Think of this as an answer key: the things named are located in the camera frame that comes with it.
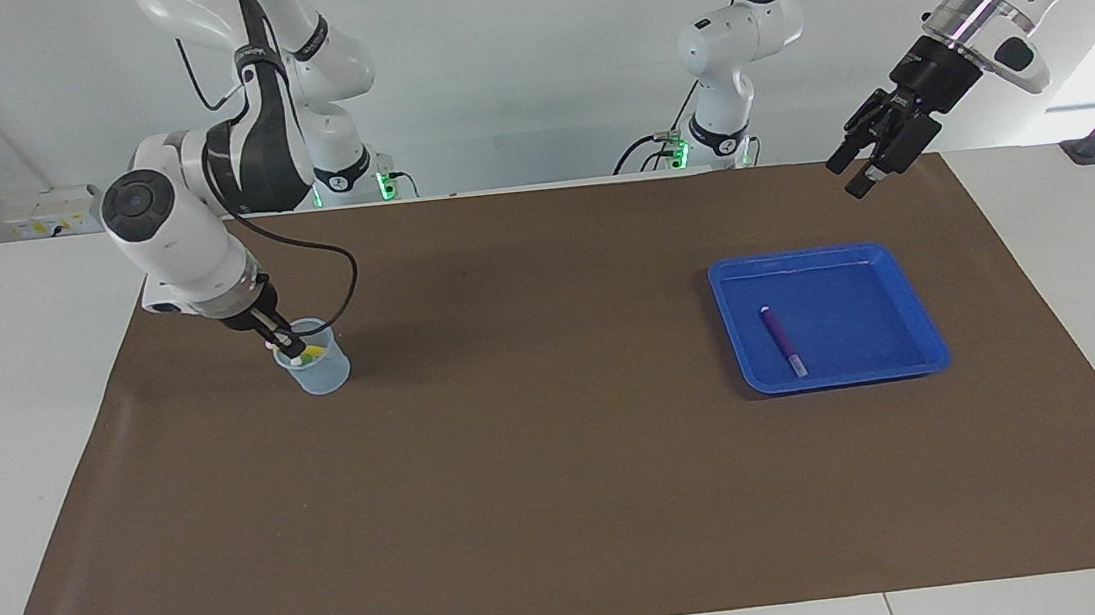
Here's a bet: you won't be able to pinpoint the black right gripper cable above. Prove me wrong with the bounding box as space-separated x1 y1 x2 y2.
175 22 365 346

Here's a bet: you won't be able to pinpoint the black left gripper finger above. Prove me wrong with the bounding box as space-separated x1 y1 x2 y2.
819 89 897 176
839 114 949 201

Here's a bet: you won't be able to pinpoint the purple marker pen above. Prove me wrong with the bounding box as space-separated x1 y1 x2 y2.
758 302 809 383

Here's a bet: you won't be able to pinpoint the clear plastic cup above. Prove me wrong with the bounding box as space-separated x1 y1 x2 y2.
271 314 354 400

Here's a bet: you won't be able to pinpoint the brown table mat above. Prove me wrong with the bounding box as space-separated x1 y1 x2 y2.
0 134 1095 615

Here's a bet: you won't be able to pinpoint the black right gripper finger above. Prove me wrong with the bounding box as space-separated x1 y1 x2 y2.
252 310 296 355
272 316 308 363

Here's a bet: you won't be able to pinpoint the black arm base cables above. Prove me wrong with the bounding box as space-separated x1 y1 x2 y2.
605 82 708 176

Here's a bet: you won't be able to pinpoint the blue plastic tray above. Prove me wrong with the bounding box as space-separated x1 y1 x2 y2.
706 235 954 400

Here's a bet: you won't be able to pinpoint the white wall socket box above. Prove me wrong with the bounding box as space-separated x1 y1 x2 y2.
2 183 104 243

